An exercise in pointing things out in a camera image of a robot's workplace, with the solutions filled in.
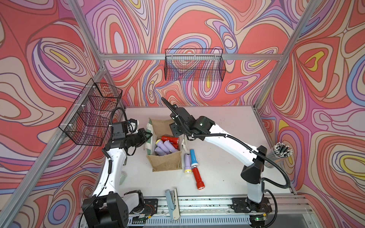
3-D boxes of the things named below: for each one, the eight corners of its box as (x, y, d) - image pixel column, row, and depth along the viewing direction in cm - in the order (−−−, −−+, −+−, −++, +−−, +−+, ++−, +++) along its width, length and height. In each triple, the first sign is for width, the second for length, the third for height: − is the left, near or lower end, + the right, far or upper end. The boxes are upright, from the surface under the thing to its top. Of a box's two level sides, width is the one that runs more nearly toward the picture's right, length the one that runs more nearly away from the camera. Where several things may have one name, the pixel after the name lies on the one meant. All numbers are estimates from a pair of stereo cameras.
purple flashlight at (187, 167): (184, 173, 86) (184, 171, 84) (184, 155, 94) (184, 153, 92) (191, 173, 86) (191, 171, 84) (190, 155, 94) (191, 153, 92)
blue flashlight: (191, 168, 88) (192, 166, 86) (188, 151, 95) (188, 149, 93) (198, 167, 89) (198, 165, 86) (194, 150, 96) (194, 148, 94)
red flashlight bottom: (198, 190, 80) (198, 189, 78) (192, 169, 88) (192, 168, 86) (205, 188, 81) (205, 187, 79) (198, 168, 88) (198, 166, 86)
